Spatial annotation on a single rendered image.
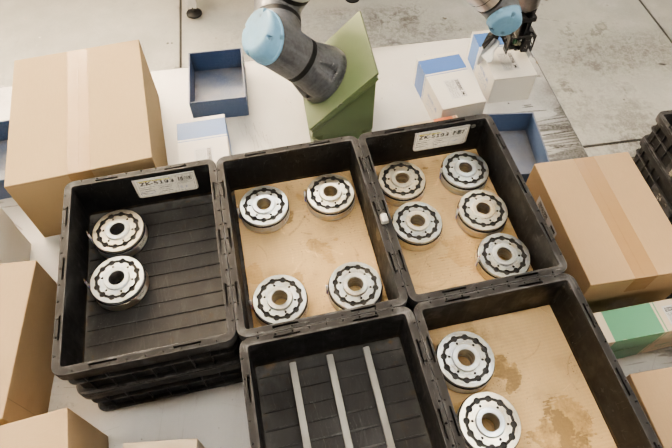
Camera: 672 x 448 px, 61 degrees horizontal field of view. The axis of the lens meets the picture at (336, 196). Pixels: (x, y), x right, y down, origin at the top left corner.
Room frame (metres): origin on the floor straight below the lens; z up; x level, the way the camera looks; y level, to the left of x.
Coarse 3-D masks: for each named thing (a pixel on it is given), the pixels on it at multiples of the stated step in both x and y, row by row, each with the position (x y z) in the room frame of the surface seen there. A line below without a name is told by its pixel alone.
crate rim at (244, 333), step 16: (304, 144) 0.78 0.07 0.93; (320, 144) 0.78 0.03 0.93; (336, 144) 0.78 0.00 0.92; (352, 144) 0.78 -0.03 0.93; (224, 160) 0.73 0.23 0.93; (240, 160) 0.74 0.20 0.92; (224, 176) 0.69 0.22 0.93; (368, 176) 0.69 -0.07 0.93; (224, 192) 0.66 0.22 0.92; (368, 192) 0.65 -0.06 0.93; (224, 208) 0.61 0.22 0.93; (224, 224) 0.58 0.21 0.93; (384, 224) 0.58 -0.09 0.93; (384, 240) 0.54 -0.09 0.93; (400, 288) 0.44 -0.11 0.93; (240, 304) 0.41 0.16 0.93; (368, 304) 0.41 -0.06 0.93; (384, 304) 0.41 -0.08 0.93; (400, 304) 0.41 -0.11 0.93; (240, 320) 0.38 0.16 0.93; (304, 320) 0.38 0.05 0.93; (320, 320) 0.38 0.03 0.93; (240, 336) 0.36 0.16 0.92
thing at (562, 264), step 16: (400, 128) 0.82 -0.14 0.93; (416, 128) 0.82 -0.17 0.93; (432, 128) 0.83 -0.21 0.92; (496, 128) 0.82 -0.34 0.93; (368, 160) 0.73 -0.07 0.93; (512, 160) 0.73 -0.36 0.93; (528, 192) 0.65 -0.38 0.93; (384, 208) 0.62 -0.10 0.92; (544, 224) 0.58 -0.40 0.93; (400, 256) 0.52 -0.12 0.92; (560, 256) 0.51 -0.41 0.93; (400, 272) 0.48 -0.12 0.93; (528, 272) 0.47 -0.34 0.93; (544, 272) 0.47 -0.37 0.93; (560, 272) 0.48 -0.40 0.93; (448, 288) 0.44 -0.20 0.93; (480, 288) 0.44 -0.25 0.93; (416, 304) 0.42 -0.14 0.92
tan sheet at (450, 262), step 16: (416, 160) 0.81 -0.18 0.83; (432, 160) 0.81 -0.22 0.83; (432, 176) 0.77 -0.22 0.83; (432, 192) 0.72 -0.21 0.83; (448, 192) 0.72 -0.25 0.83; (496, 192) 0.72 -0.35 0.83; (448, 208) 0.68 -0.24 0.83; (416, 224) 0.64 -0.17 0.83; (448, 224) 0.64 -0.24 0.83; (448, 240) 0.60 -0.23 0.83; (464, 240) 0.60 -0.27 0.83; (480, 240) 0.60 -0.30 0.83; (416, 256) 0.56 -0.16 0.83; (432, 256) 0.56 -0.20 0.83; (448, 256) 0.56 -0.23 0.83; (464, 256) 0.56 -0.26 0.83; (416, 272) 0.53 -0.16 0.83; (432, 272) 0.53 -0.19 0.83; (448, 272) 0.53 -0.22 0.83; (464, 272) 0.53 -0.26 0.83; (416, 288) 0.49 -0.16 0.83; (432, 288) 0.49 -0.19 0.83
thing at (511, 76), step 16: (480, 32) 1.32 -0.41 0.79; (480, 48) 1.25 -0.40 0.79; (480, 64) 1.22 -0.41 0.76; (496, 64) 1.18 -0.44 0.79; (512, 64) 1.18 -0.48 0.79; (528, 64) 1.18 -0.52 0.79; (480, 80) 1.19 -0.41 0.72; (496, 80) 1.12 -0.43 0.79; (512, 80) 1.13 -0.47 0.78; (528, 80) 1.14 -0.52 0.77; (496, 96) 1.13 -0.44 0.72; (512, 96) 1.13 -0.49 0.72; (528, 96) 1.14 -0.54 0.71
